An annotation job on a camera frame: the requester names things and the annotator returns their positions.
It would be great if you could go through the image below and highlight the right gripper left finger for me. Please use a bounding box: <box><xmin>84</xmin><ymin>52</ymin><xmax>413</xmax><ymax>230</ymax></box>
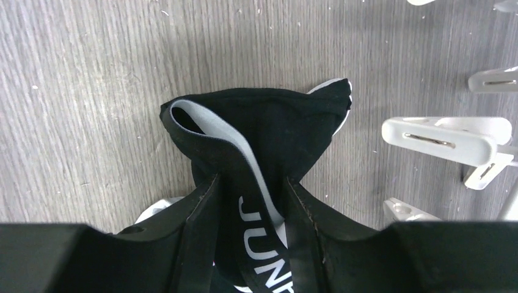
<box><xmin>1</xmin><ymin>175</ymin><xmax>221</xmax><ymax>292</ymax></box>

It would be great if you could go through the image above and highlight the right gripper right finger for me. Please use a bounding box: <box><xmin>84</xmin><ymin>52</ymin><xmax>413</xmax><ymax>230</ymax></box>
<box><xmin>283</xmin><ymin>179</ymin><xmax>517</xmax><ymax>292</ymax></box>

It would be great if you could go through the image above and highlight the black boxer briefs white trim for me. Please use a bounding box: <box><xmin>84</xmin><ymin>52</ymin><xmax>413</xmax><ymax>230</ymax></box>
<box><xmin>139</xmin><ymin>78</ymin><xmax>352</xmax><ymax>292</ymax></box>

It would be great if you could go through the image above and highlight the white clip hanger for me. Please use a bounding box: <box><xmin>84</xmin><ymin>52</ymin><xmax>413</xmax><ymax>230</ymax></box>
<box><xmin>381</xmin><ymin>0</ymin><xmax>518</xmax><ymax>224</ymax></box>

